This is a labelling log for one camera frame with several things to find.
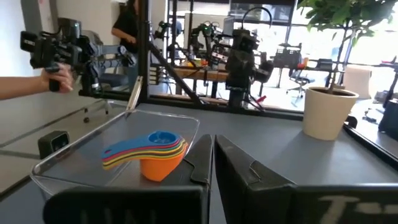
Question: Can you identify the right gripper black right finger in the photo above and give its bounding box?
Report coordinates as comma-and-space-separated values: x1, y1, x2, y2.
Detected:
214, 134, 398, 224

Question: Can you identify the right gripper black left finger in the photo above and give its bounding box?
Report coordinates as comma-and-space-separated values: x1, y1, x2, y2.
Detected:
42, 133, 215, 224

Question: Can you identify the orange measuring cup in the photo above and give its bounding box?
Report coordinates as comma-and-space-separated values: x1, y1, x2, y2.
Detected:
102, 144, 190, 183

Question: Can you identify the green measuring cup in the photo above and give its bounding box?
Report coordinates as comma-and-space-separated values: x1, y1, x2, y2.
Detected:
102, 144, 189, 170

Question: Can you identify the purple measuring cup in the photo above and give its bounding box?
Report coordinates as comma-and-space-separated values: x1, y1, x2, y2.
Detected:
102, 144, 188, 169

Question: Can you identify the yellow measuring cup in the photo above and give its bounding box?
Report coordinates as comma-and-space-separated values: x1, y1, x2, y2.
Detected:
101, 143, 187, 167

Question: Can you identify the teal measuring cup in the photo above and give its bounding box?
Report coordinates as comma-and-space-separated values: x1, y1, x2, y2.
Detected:
101, 142, 187, 165

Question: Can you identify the red measuring cup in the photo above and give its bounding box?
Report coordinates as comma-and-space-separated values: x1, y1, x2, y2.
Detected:
101, 140, 185, 163

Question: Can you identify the blue measuring cup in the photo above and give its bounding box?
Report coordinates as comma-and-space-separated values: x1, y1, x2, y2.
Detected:
101, 130, 183, 160

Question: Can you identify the person's forearm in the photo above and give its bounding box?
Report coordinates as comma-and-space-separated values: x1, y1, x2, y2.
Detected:
0, 74, 47, 100

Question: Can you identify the clear plastic basket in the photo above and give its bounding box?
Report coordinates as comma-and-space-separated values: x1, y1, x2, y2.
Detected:
30, 108, 200, 202

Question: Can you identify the black crate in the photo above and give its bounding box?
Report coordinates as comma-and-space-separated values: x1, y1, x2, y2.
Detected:
272, 42, 303, 70

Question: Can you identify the wooden desk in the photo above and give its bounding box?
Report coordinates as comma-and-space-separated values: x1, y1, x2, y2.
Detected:
149, 63, 231, 96

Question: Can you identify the black office chair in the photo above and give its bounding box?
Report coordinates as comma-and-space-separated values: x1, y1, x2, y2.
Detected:
285, 67, 315, 98

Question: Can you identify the white plant pot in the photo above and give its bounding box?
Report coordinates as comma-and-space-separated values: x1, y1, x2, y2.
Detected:
303, 86, 360, 141

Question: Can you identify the silver metal bar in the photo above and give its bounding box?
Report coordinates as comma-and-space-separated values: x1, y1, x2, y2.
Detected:
125, 76, 144, 119

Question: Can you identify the green leafy plant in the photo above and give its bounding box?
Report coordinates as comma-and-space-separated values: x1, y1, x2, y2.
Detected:
297, 0, 398, 94

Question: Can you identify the white box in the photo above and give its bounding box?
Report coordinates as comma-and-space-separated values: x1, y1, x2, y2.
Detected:
343, 65, 373, 100

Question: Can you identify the person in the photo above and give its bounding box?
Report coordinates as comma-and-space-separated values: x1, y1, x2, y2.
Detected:
111, 0, 141, 91

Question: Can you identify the dark round container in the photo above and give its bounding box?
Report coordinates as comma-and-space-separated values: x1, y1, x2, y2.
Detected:
377, 98, 398, 141

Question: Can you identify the person's hand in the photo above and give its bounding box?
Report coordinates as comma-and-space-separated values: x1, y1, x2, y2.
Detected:
40, 63, 75, 94

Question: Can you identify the black stand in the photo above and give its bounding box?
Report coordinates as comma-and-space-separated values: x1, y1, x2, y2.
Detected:
371, 55, 398, 108

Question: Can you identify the small black box camera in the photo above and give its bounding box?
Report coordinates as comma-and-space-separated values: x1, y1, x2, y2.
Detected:
37, 130, 70, 160

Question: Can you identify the black handheld camera rig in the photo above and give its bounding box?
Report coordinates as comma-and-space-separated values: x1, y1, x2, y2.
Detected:
20, 17, 137, 97

